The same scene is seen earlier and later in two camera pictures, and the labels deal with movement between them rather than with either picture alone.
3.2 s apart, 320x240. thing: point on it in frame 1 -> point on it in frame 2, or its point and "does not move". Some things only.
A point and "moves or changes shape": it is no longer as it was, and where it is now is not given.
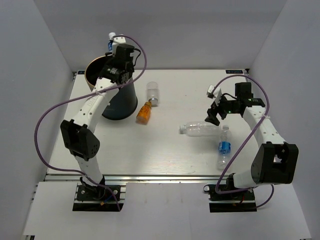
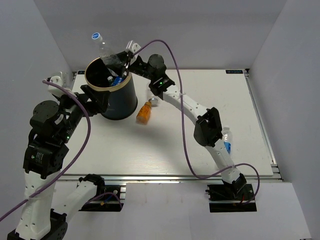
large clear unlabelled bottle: [201, 129] moves or changes shape
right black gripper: [212, 118] -> [128, 64]
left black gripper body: [109, 61] -> [72, 109]
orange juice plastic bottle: [144, 113] does not move
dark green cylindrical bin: [124, 104] does not move
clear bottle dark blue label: [111, 38] moves or changes shape
